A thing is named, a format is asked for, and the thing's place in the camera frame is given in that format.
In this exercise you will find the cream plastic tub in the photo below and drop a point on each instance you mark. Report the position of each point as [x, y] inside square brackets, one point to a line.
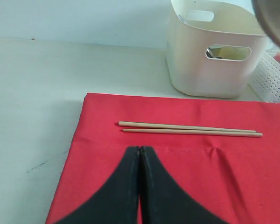
[233, 35]

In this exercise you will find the white woven plastic basket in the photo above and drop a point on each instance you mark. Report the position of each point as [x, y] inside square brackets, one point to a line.
[265, 80]

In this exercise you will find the red table cloth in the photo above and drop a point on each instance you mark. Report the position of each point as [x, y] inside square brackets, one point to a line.
[235, 178]

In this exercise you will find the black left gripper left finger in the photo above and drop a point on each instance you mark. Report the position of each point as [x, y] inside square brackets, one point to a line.
[116, 201]

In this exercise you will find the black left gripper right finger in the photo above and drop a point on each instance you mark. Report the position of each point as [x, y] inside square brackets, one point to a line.
[162, 200]

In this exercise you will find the brown wooden plate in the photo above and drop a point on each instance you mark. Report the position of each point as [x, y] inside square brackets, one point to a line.
[267, 13]

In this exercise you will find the silver table knife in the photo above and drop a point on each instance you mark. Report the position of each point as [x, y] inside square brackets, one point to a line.
[209, 53]

